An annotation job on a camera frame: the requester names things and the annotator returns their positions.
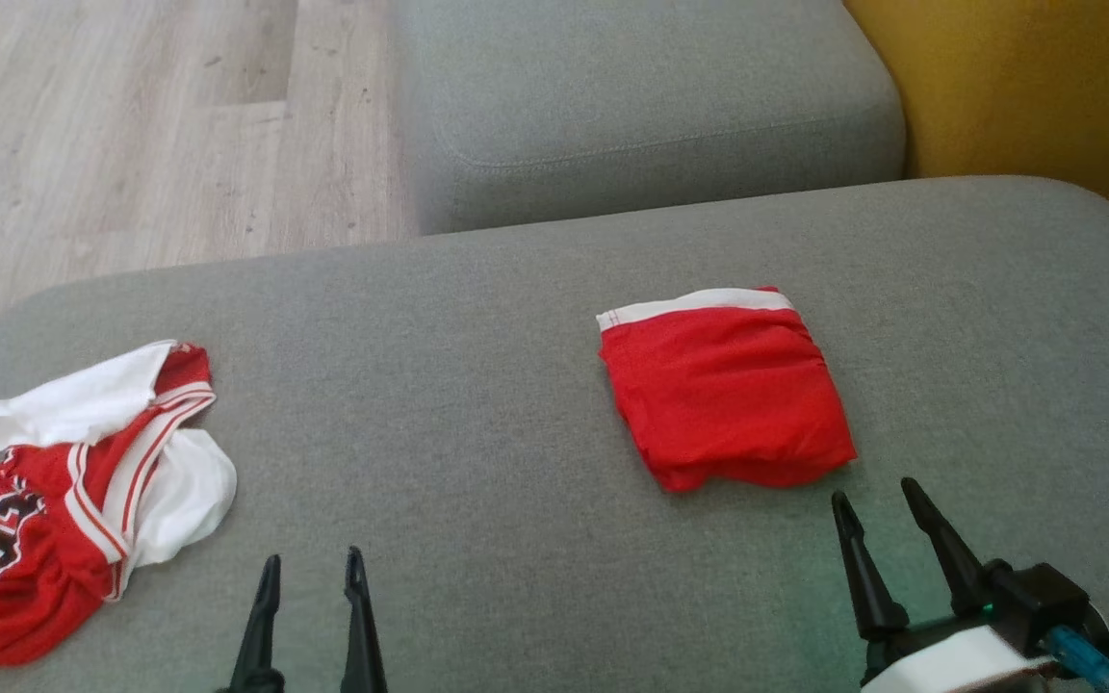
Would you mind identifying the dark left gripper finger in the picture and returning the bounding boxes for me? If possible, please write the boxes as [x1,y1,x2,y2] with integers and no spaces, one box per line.
[340,546,389,693]
[225,553,286,693]

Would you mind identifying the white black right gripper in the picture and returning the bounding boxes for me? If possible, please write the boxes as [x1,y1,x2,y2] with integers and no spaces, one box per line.
[830,476,1109,693]

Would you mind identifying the red white basketball jersey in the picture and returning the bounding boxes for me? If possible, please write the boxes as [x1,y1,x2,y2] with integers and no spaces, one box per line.
[0,340,239,668]

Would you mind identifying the red shorts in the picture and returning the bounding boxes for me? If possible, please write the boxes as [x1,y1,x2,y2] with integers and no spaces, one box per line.
[597,286,860,495]

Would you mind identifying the large grey sofa seat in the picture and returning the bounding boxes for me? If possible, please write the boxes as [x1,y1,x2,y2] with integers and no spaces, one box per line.
[0,175,1109,693]

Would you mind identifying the yellow sofa backrest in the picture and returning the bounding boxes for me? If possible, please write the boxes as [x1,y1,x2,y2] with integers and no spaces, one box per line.
[843,0,1109,228]

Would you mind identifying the small grey sofa cushion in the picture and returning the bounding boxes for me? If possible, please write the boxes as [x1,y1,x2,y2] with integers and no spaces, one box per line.
[389,0,908,238]

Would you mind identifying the blue cable connector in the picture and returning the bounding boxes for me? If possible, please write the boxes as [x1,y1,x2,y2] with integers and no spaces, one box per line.
[1044,626,1109,693]

